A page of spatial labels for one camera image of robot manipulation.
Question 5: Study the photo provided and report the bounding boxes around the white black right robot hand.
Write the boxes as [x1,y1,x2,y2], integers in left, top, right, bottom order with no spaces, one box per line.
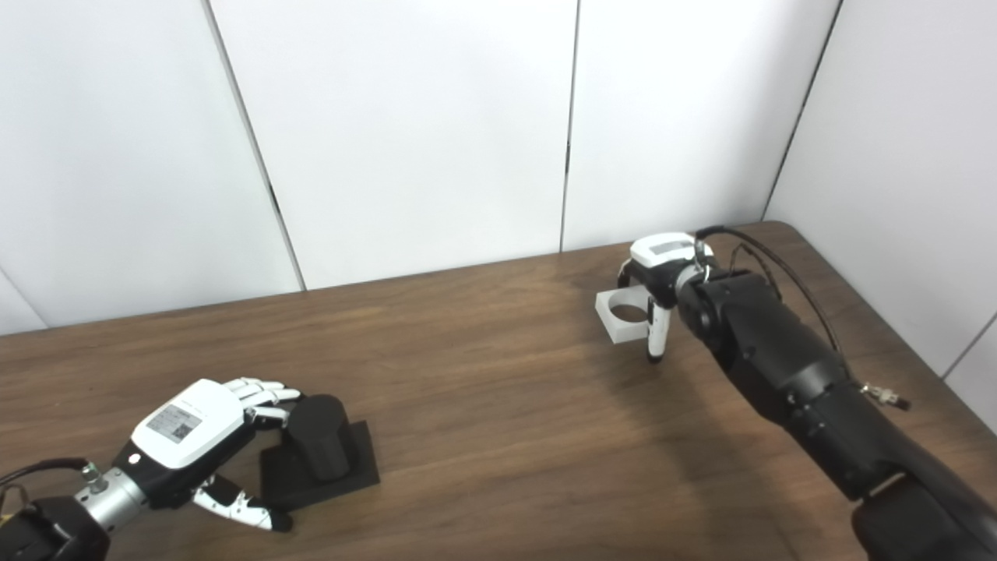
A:
[618,232,713,365]

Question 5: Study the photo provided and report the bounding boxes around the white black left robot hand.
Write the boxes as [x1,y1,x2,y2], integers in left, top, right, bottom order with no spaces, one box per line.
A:
[113,378,305,533]

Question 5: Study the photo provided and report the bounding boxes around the white square piece with hole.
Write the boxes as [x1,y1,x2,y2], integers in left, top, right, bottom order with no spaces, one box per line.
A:
[595,284,651,345]

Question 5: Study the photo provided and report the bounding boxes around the black peg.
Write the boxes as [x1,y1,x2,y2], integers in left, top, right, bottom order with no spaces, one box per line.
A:
[259,394,381,513]

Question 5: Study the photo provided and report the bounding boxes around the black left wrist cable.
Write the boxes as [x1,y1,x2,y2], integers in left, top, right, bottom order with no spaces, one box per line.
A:
[0,457,98,507]

